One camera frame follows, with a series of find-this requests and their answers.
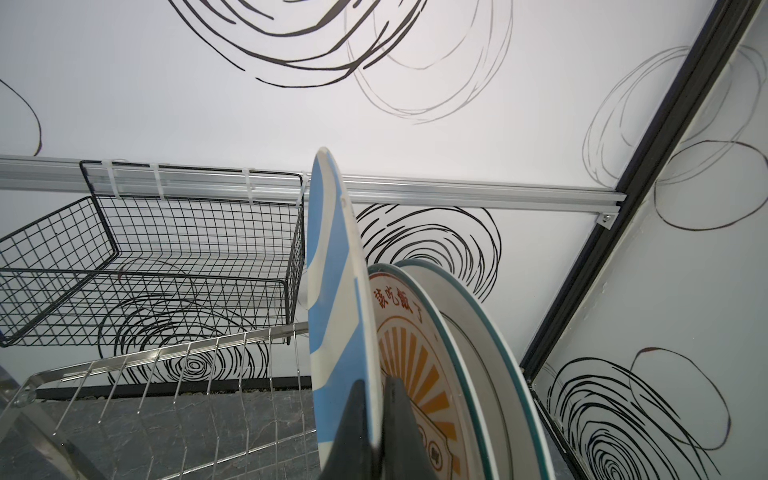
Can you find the blue striped plate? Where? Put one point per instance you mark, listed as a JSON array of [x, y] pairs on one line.
[[341, 321]]

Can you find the stainless steel dish rack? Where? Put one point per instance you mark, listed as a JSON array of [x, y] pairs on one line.
[[232, 407]]

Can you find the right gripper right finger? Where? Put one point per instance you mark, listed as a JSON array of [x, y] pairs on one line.
[[403, 455]]

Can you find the orange sunburst plate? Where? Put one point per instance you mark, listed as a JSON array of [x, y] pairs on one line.
[[416, 345]]

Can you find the aluminium wall rail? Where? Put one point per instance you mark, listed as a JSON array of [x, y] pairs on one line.
[[420, 192]]

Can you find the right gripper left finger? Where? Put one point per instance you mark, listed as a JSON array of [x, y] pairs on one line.
[[351, 453]]

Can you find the white plate green cloud outline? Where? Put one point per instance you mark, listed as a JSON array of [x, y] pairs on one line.
[[516, 433]]

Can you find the black wire wall basket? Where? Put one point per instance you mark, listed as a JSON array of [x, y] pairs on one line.
[[156, 254]]

